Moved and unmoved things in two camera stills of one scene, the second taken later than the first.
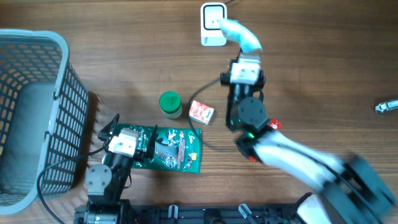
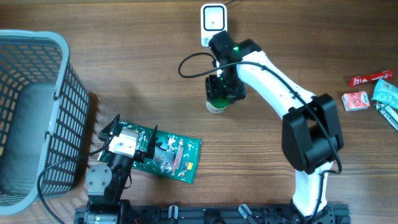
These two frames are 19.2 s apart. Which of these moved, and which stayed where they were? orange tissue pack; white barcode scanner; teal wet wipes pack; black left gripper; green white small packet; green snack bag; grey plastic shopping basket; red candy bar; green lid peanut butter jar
Moved: red candy bar; teal wet wipes pack; green white small packet; green snack bag; orange tissue pack; green lid peanut butter jar
Stayed: grey plastic shopping basket; white barcode scanner; black left gripper
